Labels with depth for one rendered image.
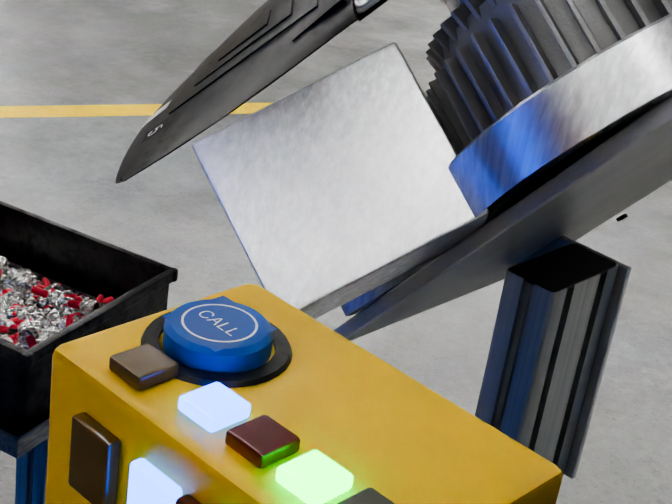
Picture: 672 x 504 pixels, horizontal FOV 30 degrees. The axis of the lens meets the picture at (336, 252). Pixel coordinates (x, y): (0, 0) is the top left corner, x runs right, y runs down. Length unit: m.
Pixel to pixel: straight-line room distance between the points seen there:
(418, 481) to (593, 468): 2.03
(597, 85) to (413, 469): 0.37
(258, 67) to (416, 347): 1.79
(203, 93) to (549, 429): 0.38
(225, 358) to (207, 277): 2.40
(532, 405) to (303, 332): 0.51
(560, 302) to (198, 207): 2.30
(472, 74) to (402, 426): 0.40
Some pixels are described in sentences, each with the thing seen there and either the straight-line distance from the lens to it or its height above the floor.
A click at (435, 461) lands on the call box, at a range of 0.42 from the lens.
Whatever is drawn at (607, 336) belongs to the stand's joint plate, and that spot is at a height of 0.85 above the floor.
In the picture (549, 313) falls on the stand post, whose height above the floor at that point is 0.89.
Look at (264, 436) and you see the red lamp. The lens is 0.41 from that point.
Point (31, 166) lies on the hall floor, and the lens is 3.35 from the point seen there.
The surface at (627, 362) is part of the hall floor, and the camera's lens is 2.83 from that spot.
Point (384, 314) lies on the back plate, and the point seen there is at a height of 0.87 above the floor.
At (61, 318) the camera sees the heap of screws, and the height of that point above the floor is 0.85.
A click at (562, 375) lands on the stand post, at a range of 1.00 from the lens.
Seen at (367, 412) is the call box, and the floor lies 1.07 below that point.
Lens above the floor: 1.31
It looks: 25 degrees down
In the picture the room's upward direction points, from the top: 9 degrees clockwise
